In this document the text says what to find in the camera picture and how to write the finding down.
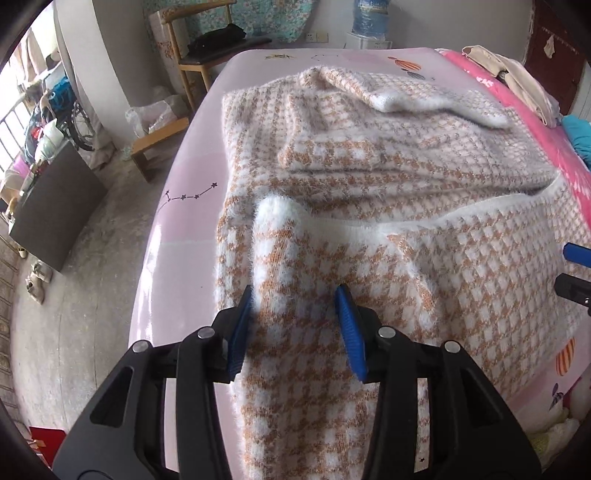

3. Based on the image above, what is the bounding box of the teal floral hanging cloth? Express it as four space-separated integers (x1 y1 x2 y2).
143 0 319 40

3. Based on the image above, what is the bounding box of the metal balcony railing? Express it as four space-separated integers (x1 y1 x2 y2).
0 88 51 185

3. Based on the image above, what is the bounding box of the white fleece garment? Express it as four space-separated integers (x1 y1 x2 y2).
526 378 587 457

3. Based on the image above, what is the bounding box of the clear plastic bag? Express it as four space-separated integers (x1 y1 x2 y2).
126 92 190 139

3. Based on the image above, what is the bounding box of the blue water jug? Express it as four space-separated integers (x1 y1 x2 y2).
353 0 393 35

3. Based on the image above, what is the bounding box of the pair of beige shoes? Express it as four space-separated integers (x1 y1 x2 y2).
25 261 54 305

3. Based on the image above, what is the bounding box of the beige houndstooth knit coat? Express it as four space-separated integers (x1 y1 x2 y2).
215 65 591 480

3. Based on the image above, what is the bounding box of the black clothing bundle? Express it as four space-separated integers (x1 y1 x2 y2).
187 24 247 51

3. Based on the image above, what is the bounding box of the light pink printed bed sheet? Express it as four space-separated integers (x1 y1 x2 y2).
129 46 591 480

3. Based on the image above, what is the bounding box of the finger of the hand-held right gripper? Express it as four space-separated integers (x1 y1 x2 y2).
554 273 591 315
562 242 591 269

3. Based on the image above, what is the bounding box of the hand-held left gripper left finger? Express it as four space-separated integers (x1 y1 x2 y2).
53 284 254 480

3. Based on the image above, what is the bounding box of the wooden chair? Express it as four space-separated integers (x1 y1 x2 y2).
159 0 273 109

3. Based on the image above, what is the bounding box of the beige clothes pile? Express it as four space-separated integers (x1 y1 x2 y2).
462 45 561 127

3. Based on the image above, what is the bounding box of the floral printed box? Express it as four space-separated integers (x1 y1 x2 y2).
148 10 183 65

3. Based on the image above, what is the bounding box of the wheelchair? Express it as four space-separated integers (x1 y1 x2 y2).
44 78 100 151

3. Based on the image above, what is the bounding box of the dark wooden door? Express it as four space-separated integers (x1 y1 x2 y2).
526 0 585 116

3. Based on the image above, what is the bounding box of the wooden stool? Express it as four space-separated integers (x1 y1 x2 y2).
131 117 190 183

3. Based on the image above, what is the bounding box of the red box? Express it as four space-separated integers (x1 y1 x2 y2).
28 427 68 457

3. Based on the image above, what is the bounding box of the hanging laundry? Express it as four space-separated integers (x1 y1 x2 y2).
14 28 61 88

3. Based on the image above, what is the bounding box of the white water dispenser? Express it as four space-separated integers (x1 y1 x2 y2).
346 32 393 49

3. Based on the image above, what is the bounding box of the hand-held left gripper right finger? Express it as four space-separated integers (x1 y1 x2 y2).
333 282 541 480

